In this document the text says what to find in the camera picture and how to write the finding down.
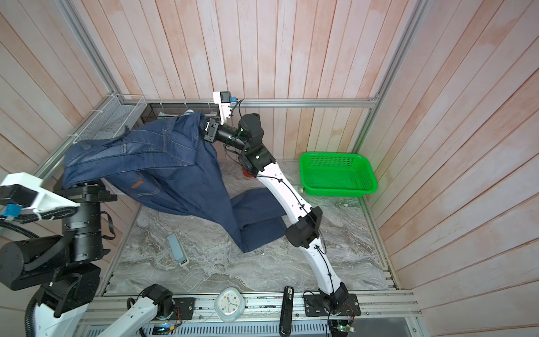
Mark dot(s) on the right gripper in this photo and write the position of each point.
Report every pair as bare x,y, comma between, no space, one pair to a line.
212,137

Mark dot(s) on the dark blue denim trousers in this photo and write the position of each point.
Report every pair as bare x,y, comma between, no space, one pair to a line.
166,165

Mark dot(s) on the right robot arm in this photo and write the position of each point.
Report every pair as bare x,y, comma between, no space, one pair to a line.
304,232

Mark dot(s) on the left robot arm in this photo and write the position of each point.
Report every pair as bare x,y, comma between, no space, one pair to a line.
63,240

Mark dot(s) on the red pencil cup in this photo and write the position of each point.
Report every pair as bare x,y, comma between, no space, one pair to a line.
247,174

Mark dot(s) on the green plastic basket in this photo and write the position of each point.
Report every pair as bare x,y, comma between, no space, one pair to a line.
337,175

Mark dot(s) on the light blue phone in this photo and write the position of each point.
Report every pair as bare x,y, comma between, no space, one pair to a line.
176,248

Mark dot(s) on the white analog clock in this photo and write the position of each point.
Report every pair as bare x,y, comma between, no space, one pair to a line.
230,304

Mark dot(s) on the black remote control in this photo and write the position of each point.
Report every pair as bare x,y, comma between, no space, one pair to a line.
285,322

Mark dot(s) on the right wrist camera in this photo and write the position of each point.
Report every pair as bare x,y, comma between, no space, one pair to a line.
226,104

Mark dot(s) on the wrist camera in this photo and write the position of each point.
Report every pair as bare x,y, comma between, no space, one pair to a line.
226,104
25,200

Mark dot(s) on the black mesh wall basket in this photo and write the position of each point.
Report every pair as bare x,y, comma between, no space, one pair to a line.
155,111

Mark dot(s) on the white wire mesh shelf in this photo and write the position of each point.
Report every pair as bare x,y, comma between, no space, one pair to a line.
118,113

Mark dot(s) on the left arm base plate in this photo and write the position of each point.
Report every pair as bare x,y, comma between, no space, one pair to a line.
176,308

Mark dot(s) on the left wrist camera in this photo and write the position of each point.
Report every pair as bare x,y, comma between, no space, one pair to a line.
25,200

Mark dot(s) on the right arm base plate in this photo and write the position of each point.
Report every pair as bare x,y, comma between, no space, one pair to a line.
318,305

